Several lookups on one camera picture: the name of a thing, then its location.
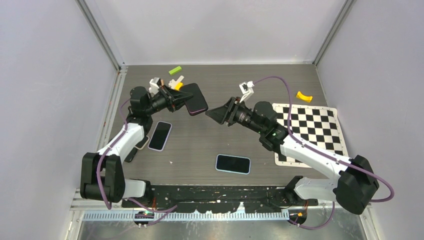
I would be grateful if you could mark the green lego brick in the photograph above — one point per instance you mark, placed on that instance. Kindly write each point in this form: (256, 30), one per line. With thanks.
(175, 70)

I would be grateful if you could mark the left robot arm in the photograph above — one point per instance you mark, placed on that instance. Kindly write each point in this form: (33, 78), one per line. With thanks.
(102, 176)

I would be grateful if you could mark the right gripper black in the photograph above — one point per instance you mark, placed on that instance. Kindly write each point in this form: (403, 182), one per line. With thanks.
(227, 112)

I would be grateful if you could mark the checkerboard mat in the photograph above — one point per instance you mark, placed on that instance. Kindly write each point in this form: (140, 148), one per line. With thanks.
(316, 124)

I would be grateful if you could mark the yellow curved block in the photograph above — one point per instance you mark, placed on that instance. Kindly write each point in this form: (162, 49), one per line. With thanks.
(303, 97)

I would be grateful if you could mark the black phone near left edge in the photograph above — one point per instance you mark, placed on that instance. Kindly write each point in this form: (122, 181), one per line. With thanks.
(129, 158)

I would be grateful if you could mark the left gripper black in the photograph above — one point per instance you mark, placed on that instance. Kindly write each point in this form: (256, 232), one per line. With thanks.
(174, 99)

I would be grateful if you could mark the phone in lilac case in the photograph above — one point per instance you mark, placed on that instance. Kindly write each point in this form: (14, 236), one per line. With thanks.
(160, 136)

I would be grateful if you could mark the phone in beige case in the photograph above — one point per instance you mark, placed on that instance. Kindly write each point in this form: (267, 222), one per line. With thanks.
(141, 145)

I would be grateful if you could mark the phone in light blue case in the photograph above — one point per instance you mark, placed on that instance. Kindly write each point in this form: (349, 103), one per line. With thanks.
(233, 164)

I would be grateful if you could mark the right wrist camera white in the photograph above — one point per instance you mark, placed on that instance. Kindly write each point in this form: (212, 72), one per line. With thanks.
(247, 90)

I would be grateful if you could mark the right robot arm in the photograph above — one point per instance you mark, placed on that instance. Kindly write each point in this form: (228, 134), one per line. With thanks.
(350, 182)

